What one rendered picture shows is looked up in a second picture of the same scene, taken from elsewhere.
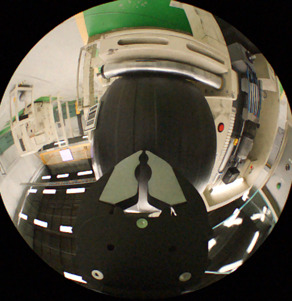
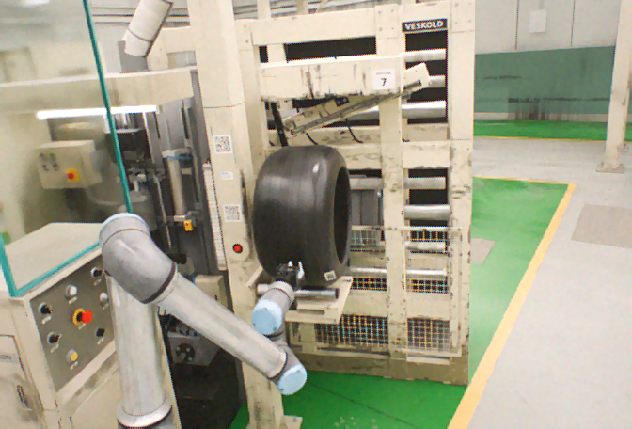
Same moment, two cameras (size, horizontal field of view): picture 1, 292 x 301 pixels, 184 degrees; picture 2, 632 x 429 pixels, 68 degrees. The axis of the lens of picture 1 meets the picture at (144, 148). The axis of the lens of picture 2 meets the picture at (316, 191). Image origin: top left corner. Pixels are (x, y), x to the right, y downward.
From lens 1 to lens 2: 170 cm
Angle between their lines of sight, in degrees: 47
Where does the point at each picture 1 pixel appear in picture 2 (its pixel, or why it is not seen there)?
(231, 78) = (252, 298)
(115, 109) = (314, 278)
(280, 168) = not seen: hidden behind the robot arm
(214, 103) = (252, 268)
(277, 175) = not seen: hidden behind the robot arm
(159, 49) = (302, 305)
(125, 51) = (320, 305)
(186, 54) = not seen: hidden behind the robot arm
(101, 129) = (319, 274)
